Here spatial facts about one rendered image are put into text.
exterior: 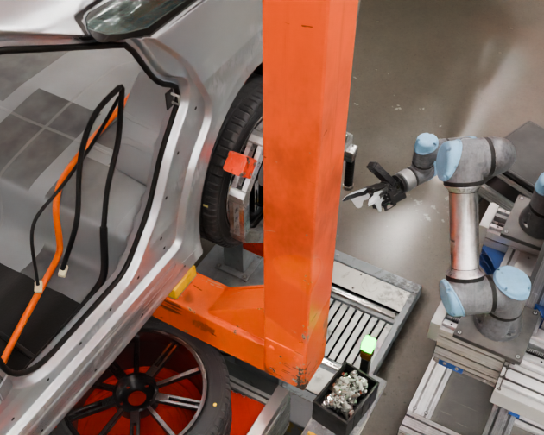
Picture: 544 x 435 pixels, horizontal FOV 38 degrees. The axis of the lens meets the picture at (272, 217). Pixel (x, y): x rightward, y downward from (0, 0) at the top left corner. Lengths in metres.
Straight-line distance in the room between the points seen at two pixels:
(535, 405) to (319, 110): 1.26
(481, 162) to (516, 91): 2.63
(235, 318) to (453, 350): 0.74
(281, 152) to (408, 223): 2.10
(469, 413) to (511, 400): 0.56
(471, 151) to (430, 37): 2.99
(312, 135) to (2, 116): 1.51
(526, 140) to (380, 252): 0.91
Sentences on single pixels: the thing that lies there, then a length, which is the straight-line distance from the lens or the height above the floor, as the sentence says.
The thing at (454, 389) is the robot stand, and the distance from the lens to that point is 3.23.
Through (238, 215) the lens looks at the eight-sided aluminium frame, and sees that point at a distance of 2.86.
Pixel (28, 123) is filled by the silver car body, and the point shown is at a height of 1.04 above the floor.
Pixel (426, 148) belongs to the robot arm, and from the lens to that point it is 2.72.
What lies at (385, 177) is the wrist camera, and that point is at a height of 1.04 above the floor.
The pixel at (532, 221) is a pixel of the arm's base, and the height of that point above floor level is 0.87.
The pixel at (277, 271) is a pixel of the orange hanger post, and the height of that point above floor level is 1.11.
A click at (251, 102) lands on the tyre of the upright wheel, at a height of 1.18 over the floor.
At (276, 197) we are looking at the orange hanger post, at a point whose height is 1.41.
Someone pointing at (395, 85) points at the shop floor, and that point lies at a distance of 4.86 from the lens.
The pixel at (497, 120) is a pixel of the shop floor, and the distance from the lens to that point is 4.72.
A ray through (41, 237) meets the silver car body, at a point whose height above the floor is 0.83.
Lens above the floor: 2.91
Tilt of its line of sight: 47 degrees down
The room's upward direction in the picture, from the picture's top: straight up
